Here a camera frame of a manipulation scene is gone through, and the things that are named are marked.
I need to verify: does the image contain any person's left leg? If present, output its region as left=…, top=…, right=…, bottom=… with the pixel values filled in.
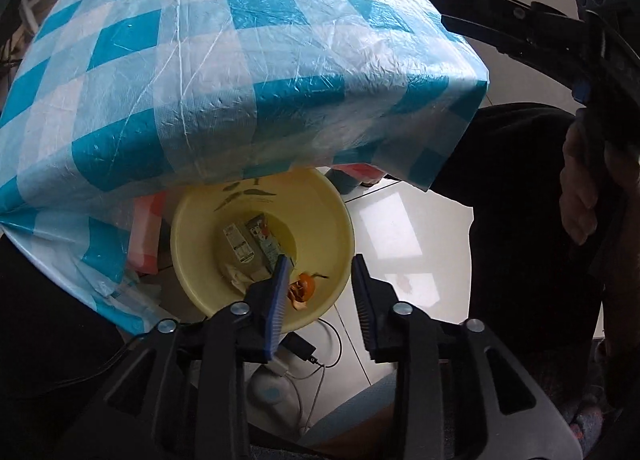
left=0, top=230, right=161, bottom=460

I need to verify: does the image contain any black cable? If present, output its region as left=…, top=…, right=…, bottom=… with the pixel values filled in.
left=314, top=318, right=344, bottom=369

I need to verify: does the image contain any crumpled paper scrap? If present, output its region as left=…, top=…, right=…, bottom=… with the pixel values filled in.
left=222, top=262, right=261, bottom=293

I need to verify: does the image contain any patterned slipper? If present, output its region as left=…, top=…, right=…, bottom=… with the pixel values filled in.
left=562, top=382, right=617, bottom=446

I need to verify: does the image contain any beige drink carton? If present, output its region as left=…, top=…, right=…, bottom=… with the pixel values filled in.
left=222, top=212, right=288, bottom=275

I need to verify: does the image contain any black power adapter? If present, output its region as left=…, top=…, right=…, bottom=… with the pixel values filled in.
left=285, top=332, right=318, bottom=366

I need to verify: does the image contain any person's right hand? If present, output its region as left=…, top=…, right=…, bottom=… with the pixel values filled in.
left=559, top=108, right=609, bottom=247

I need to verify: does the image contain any yellow plastic basin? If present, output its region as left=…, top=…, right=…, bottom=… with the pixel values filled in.
left=170, top=167, right=356, bottom=333

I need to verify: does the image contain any blue checked plastic tablecloth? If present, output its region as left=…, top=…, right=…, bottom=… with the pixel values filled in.
left=0, top=0, right=490, bottom=335

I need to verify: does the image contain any white cable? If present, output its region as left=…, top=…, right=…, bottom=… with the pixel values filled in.
left=287, top=365, right=327, bottom=430

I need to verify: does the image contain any grey-blue cloth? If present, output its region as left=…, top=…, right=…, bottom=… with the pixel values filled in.
left=300, top=374, right=398, bottom=451

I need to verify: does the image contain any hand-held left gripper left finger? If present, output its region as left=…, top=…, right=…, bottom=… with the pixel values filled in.
left=55, top=255, right=293, bottom=460

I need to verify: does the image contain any white round device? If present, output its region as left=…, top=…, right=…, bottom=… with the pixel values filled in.
left=248, top=367, right=293, bottom=406

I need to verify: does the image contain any orange peel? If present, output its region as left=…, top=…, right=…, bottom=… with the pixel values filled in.
left=286, top=272, right=330, bottom=313

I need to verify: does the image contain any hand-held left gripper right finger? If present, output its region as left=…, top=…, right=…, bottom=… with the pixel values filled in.
left=350, top=254, right=583, bottom=460

